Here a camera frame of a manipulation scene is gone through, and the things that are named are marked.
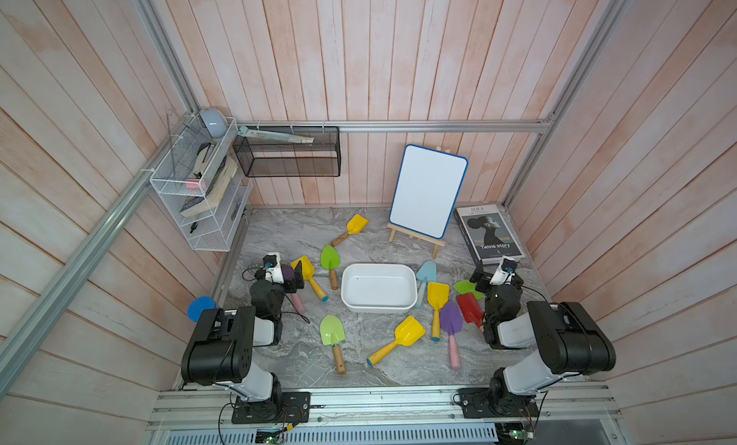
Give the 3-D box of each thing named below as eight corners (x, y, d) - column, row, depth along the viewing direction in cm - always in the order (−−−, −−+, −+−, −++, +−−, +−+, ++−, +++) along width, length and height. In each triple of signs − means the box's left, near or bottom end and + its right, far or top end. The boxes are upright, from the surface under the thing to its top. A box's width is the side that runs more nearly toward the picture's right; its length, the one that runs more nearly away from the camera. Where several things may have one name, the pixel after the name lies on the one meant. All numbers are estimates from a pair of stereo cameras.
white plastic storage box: (340, 314, 92) (339, 306, 87) (342, 272, 102) (341, 263, 97) (418, 314, 92) (421, 306, 87) (412, 272, 102) (415, 263, 97)
